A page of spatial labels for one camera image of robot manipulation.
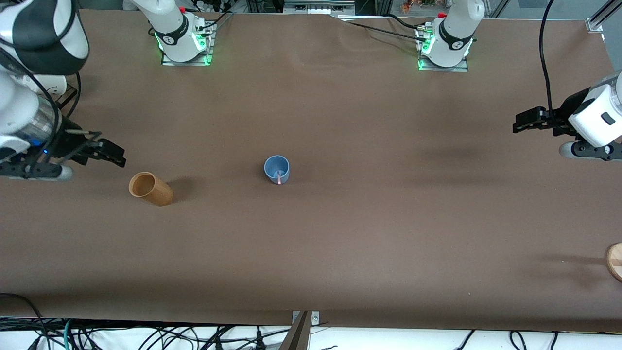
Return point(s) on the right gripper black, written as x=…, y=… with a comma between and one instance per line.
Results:
x=67, y=146

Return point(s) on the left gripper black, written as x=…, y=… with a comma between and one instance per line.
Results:
x=560, y=120

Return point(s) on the blue cup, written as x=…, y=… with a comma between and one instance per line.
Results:
x=272, y=167

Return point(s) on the pink chopstick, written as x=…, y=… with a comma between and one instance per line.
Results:
x=280, y=179

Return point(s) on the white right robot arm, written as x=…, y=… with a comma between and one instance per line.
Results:
x=29, y=112

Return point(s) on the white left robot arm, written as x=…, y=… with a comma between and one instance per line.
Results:
x=457, y=29

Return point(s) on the brown wooden cup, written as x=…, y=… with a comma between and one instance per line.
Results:
x=158, y=192

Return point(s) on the white cup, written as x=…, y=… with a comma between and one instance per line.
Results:
x=56, y=87

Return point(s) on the black tray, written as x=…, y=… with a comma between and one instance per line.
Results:
x=70, y=95

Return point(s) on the round wooden disc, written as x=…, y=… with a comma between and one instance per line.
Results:
x=615, y=262

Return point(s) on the grey metal device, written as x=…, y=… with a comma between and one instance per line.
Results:
x=318, y=7

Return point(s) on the dark stand leg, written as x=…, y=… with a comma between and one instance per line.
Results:
x=297, y=335

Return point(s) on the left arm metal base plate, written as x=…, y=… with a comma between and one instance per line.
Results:
x=461, y=67

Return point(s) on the aluminium frame profile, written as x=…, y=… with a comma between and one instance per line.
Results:
x=598, y=20

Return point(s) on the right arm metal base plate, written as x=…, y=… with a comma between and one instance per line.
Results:
x=209, y=48

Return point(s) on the silver metal bracket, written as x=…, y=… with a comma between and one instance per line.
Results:
x=315, y=318

